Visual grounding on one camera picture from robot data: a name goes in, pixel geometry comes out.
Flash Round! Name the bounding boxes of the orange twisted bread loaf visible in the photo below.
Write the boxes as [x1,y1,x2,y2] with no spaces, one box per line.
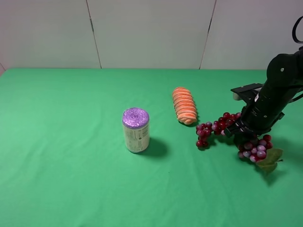
[172,87,197,125]

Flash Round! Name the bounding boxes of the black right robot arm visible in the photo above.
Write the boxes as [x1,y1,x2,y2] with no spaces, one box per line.
[224,48,303,146]

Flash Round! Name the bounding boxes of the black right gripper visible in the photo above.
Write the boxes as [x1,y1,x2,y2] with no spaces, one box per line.
[224,105,285,151]

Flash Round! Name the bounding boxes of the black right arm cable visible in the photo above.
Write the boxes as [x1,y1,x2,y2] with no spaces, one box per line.
[292,16,303,44]

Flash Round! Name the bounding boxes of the red plastic grape bunch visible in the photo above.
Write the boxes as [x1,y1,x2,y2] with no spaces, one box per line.
[196,113,283,175]

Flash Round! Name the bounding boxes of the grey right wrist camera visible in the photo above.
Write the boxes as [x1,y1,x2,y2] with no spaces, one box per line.
[231,83,263,103]

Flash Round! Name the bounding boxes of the purple trash bag roll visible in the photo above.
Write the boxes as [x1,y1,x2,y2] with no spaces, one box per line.
[122,107,150,153]

